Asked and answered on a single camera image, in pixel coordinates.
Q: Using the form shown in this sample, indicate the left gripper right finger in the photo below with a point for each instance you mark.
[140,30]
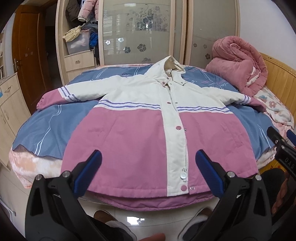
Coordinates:
[242,212]

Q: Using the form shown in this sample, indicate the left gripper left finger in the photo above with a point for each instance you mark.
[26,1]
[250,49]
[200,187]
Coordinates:
[53,210]

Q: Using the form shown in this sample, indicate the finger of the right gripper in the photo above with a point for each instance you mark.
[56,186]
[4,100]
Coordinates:
[292,137]
[285,153]

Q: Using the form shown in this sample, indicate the pink and white hooded jacket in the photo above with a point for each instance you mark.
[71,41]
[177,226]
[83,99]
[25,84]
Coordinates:
[148,128]

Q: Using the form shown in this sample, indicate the left brown slipper foot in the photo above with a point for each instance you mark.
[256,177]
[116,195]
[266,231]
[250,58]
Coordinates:
[109,220]

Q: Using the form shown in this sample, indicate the brown slipper foot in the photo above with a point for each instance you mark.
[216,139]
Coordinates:
[192,227]
[109,220]

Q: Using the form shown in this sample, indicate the wooden bed headboard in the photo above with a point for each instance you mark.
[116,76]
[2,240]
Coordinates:
[278,94]

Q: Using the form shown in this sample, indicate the right brown slipper foot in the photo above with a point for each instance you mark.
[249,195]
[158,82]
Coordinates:
[192,227]

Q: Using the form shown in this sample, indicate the blue plaid bed sheet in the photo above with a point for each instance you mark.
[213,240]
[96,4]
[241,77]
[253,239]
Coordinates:
[47,132]

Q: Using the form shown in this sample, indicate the pink rolled quilt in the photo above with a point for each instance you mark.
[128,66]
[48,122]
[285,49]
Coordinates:
[239,63]

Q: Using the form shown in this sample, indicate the light wood side cabinet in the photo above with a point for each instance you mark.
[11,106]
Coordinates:
[14,112]

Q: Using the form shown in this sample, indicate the frosted glass wardrobe door right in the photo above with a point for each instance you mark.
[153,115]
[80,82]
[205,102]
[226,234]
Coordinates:
[208,21]

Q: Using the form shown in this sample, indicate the frosted glass wardrobe door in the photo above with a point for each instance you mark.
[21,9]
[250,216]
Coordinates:
[208,21]
[141,32]

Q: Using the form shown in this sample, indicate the brown wooden door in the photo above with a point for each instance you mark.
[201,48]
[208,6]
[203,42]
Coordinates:
[29,54]

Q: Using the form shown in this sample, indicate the clear plastic storage box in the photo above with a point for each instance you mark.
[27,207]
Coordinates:
[80,44]

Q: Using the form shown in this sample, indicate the beige cloth bag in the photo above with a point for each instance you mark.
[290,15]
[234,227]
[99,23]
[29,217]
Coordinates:
[72,34]

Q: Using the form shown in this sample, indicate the blue garment in wardrobe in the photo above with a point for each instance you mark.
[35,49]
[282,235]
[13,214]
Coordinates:
[93,40]

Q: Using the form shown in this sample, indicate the open wardrobe shelf unit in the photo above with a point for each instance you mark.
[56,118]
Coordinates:
[72,65]

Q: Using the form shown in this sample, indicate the frosted glass wardrobe door left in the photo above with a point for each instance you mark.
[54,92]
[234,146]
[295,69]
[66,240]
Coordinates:
[141,32]

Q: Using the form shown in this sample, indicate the pink hanging down jacket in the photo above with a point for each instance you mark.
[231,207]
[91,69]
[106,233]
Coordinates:
[88,7]

